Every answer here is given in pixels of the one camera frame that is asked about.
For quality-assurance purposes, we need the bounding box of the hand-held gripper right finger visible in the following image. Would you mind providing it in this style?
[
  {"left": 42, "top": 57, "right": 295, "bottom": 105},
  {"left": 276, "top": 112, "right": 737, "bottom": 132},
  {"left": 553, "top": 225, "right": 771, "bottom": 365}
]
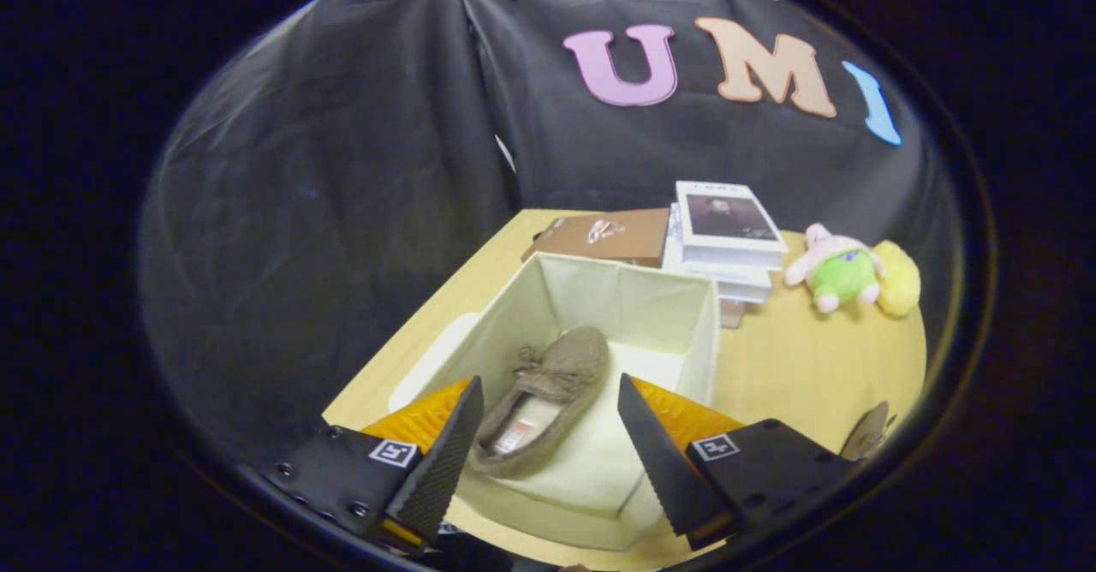
[{"left": 617, "top": 373, "right": 857, "bottom": 551}]

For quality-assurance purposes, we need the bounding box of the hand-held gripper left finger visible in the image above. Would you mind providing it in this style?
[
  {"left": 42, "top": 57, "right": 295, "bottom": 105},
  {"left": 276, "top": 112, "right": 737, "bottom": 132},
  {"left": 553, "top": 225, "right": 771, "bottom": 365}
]
[{"left": 264, "top": 375, "right": 485, "bottom": 554}]

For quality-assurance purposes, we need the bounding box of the brown fuzzy slipper shoe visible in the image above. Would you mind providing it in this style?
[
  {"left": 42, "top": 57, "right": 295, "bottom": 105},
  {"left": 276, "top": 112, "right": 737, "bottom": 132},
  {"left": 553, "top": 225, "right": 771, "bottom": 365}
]
[
  {"left": 839, "top": 401, "right": 898, "bottom": 462},
  {"left": 467, "top": 325, "right": 611, "bottom": 480}
]

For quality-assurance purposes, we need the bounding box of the cream fabric storage box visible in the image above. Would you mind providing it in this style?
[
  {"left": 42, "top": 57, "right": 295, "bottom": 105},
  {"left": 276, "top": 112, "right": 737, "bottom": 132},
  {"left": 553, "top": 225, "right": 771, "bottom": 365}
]
[{"left": 420, "top": 251, "right": 720, "bottom": 553}]

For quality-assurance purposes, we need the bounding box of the pink and green plush toy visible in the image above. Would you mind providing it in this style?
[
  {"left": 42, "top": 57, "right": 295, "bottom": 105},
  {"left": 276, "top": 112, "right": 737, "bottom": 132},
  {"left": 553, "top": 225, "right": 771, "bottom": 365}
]
[{"left": 783, "top": 223, "right": 887, "bottom": 314}]

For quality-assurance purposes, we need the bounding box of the black backdrop cloth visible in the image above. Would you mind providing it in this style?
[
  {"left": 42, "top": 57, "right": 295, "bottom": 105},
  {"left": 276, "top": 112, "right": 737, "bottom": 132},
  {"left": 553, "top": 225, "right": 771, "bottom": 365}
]
[{"left": 137, "top": 0, "right": 951, "bottom": 470}]

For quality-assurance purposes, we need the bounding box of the yellow plush toy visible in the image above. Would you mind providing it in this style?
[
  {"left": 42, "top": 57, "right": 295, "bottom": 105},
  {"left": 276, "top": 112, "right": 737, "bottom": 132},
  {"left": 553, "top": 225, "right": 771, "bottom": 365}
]
[{"left": 872, "top": 240, "right": 922, "bottom": 318}]

